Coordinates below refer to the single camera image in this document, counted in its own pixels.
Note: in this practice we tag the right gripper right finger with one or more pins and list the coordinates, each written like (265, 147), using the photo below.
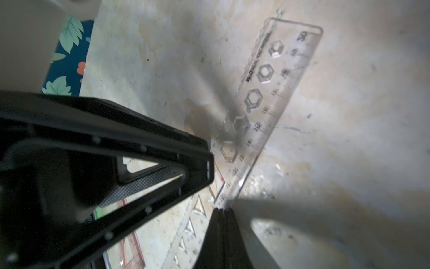
(223, 246)

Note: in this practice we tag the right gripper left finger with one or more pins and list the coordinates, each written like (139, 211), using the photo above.
(80, 174)

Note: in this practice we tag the clear long stencil ruler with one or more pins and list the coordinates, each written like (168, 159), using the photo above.
(279, 59)

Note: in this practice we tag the brown triangle ruler left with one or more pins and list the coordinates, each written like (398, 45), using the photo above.
(130, 253)

